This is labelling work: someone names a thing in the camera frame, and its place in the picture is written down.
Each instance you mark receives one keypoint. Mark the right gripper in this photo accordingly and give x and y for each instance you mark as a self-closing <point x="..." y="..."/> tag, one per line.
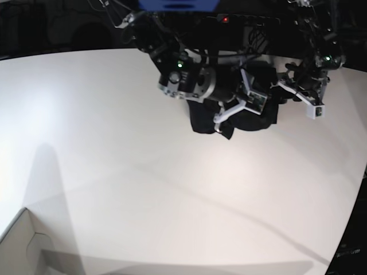
<point x="248" y="98"/>

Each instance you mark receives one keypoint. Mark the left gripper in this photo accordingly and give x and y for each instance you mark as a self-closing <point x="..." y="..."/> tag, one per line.
<point x="304" y="83"/>

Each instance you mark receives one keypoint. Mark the black t-shirt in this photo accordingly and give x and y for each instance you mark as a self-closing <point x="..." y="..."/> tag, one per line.
<point x="252" y="120"/>

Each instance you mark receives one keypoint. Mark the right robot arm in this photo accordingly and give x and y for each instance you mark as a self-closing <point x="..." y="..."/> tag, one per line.
<point x="215" y="86"/>

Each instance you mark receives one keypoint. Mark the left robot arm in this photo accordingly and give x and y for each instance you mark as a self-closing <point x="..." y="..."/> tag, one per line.
<point x="313" y="23"/>

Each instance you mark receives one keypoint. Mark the black power strip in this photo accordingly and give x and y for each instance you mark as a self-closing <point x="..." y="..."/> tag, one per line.
<point x="248" y="20"/>

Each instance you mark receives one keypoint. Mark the blue plastic bin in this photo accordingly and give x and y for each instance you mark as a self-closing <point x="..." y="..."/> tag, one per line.
<point x="178" y="5"/>

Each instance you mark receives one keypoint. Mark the white cardboard box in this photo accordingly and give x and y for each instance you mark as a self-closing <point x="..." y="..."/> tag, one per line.
<point x="26" y="251"/>

